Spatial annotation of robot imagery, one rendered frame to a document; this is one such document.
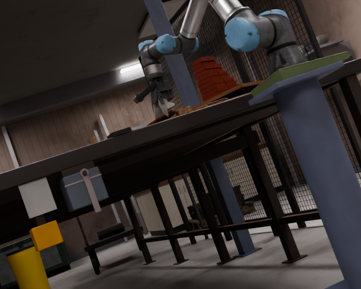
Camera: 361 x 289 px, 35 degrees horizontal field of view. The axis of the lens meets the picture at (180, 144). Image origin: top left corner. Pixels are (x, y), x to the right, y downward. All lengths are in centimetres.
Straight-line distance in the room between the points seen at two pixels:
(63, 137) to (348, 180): 1039
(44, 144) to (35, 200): 1008
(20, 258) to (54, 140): 520
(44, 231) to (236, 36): 94
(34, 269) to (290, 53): 568
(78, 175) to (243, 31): 76
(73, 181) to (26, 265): 529
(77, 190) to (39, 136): 1012
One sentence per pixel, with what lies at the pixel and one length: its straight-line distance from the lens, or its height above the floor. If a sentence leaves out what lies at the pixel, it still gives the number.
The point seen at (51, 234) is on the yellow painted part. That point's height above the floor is 66.
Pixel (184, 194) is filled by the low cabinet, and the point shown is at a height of 51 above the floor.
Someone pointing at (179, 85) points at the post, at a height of 139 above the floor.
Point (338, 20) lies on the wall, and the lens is 746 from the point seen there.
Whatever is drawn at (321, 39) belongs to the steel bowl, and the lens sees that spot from 714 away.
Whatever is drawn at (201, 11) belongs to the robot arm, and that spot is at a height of 130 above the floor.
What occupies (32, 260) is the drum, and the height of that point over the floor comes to 44.
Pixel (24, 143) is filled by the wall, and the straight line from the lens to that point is 1216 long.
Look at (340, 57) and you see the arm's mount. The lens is 212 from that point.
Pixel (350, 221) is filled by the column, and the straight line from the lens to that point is 209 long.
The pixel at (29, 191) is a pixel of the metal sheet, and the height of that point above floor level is 82.
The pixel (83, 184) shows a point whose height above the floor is 78.
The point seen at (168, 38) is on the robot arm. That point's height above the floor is 125.
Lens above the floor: 66
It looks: 4 degrees up
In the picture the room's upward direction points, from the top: 21 degrees counter-clockwise
